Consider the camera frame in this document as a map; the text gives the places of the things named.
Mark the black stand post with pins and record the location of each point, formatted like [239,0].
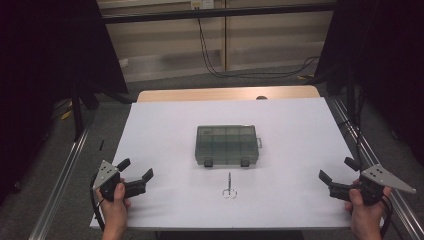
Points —
[77,113]

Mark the yellow object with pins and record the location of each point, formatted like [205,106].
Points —
[66,115]

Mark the grey transparent compartment box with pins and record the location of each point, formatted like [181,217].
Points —
[226,145]

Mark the small dark round object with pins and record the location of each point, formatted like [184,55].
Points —
[261,98]

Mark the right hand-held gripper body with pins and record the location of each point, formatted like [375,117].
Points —
[373,186]

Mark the black horizontal bar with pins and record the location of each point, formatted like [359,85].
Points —
[216,13]

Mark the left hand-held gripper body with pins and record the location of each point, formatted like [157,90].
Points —
[106,175]

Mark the small black strip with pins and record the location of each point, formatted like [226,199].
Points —
[101,145]

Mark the small metal scissors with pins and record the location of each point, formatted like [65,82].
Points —
[229,191]

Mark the black curtain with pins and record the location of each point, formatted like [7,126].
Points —
[43,66]
[390,66]

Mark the white wall socket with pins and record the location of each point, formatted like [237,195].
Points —
[202,4]

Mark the person's left hand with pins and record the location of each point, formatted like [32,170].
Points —
[115,208]

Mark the person's right hand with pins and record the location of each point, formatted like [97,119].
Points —
[366,215]

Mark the white board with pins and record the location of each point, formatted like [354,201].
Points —
[293,150]

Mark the wooden table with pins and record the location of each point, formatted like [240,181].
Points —
[216,94]

